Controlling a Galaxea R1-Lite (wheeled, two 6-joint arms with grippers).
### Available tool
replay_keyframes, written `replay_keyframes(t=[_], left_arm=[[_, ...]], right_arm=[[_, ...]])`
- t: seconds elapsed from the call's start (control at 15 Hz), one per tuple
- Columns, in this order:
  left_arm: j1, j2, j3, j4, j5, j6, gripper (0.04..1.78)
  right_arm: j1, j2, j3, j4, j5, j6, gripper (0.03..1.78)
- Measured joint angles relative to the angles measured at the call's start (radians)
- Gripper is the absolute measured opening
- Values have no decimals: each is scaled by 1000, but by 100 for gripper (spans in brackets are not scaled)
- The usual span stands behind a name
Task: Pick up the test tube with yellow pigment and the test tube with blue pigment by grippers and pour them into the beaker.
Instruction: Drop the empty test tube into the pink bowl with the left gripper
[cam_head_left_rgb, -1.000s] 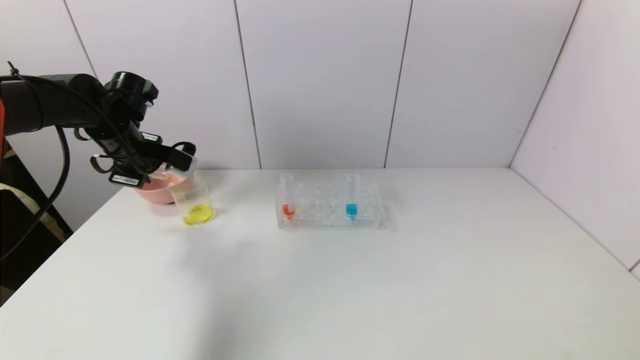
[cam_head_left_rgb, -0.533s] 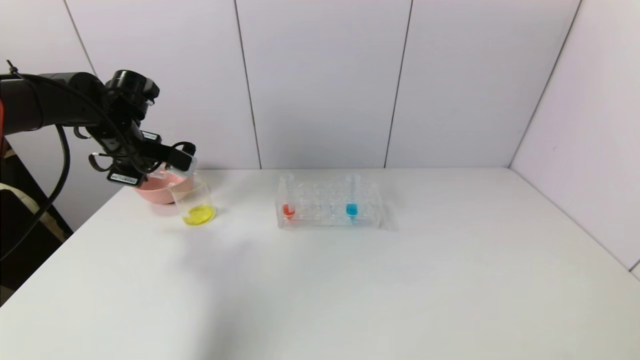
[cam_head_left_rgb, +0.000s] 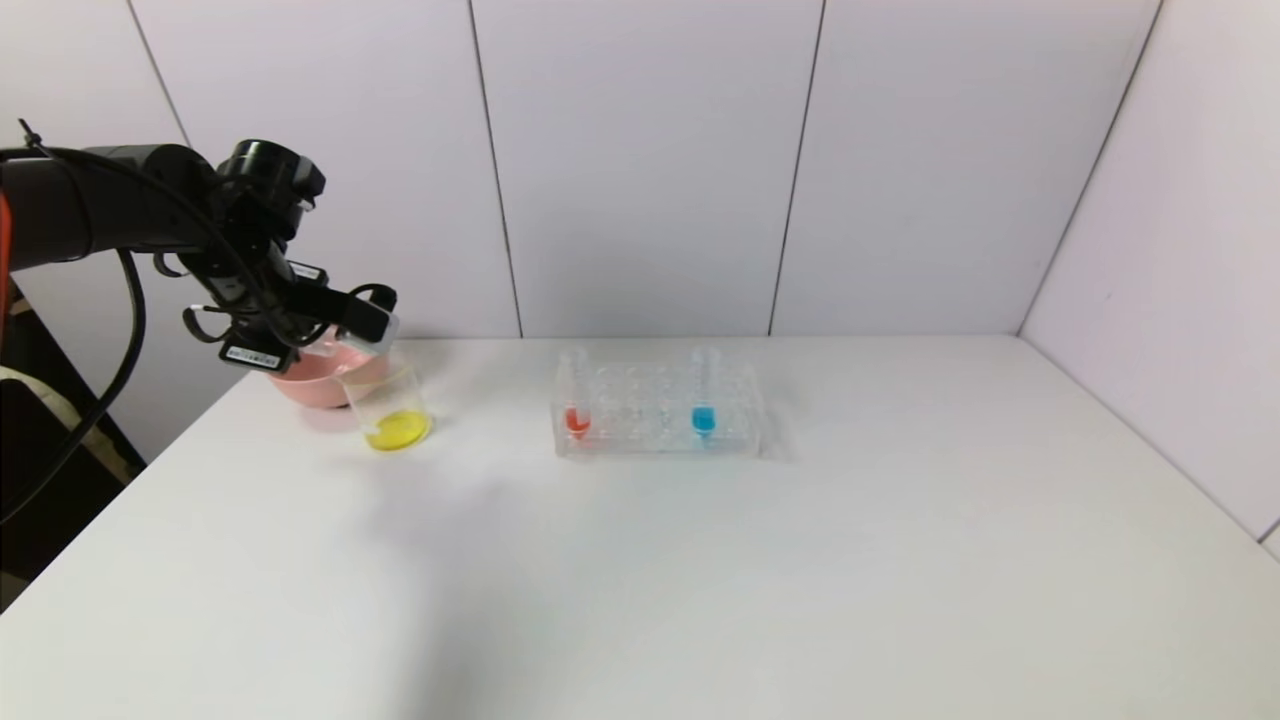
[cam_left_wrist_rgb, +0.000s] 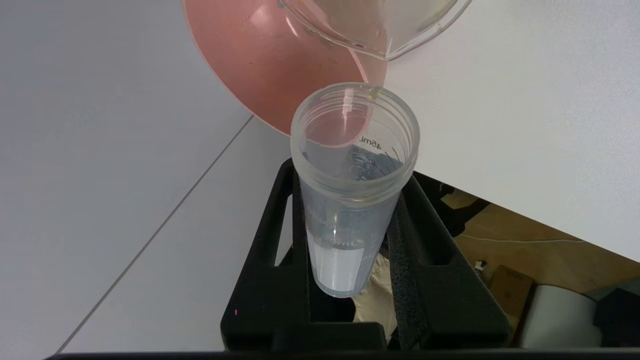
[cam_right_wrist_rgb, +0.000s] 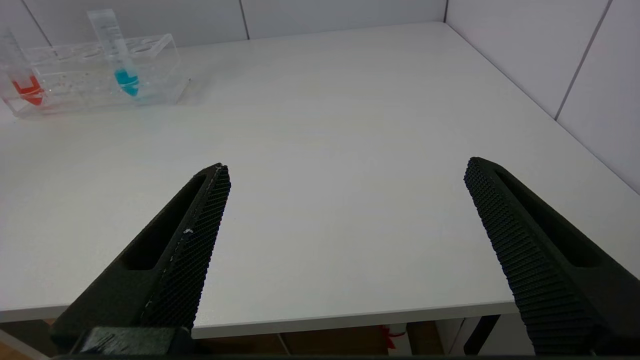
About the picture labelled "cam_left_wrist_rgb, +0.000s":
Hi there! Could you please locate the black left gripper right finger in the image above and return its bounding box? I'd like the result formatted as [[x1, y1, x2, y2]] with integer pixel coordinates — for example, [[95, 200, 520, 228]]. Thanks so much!
[[387, 175, 512, 350]]

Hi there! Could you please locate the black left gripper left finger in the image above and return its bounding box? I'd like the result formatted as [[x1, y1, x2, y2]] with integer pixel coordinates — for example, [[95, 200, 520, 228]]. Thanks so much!
[[221, 157, 312, 351]]

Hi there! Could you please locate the test tube with yellow pigment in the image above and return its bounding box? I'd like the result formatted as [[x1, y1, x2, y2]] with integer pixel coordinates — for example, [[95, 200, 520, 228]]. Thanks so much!
[[290, 81, 421, 299]]

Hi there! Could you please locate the clear glass beaker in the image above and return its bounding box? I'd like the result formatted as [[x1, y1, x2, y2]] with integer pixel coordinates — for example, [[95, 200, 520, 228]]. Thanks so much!
[[279, 0, 473, 62]]

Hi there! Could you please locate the brown cardboard box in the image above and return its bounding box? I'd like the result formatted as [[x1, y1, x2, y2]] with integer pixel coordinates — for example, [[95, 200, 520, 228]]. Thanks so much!
[[487, 265, 536, 328]]

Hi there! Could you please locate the beige cloth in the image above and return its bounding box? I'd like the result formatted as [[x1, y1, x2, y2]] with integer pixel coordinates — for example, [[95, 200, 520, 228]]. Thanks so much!
[[354, 252, 397, 346]]

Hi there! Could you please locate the white paper roll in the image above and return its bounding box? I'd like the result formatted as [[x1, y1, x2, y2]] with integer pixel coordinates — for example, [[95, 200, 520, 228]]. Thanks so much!
[[520, 285, 607, 349]]

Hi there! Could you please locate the pink bowl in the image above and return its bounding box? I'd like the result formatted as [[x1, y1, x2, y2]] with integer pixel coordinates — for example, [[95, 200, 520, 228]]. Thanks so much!
[[182, 0, 388, 137]]

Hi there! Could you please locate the thin white cable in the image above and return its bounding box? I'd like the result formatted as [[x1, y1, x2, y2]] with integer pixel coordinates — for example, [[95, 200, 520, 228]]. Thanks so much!
[[457, 232, 586, 245]]

